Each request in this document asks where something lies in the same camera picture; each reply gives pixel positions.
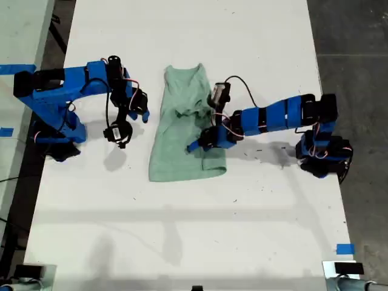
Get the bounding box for pale green T-shirt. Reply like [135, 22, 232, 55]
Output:
[147, 62, 228, 182]

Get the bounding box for black stand legs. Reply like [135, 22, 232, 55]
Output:
[50, 12, 68, 55]

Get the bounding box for long blue tape strip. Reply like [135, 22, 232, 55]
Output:
[0, 63, 37, 75]

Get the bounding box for pale grey side table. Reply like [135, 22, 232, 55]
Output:
[0, 0, 55, 231]

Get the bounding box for square blue tape piece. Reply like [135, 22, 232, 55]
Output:
[336, 243, 356, 255]

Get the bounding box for small black box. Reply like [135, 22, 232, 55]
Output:
[334, 262, 364, 275]
[14, 264, 43, 278]

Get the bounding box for black camera stalk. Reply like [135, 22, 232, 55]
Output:
[209, 93, 231, 116]
[113, 102, 128, 125]

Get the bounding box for black labelled camera box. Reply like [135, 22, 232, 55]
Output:
[102, 121, 133, 149]

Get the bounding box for black camera cable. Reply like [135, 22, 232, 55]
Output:
[104, 77, 115, 131]
[224, 75, 258, 109]

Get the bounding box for pale grey camera box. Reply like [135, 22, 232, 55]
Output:
[210, 82, 232, 105]

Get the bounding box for black power cable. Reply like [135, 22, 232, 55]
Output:
[338, 159, 354, 185]

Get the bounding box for pale metal bracket plate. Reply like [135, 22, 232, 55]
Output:
[22, 263, 58, 291]
[321, 259, 358, 287]

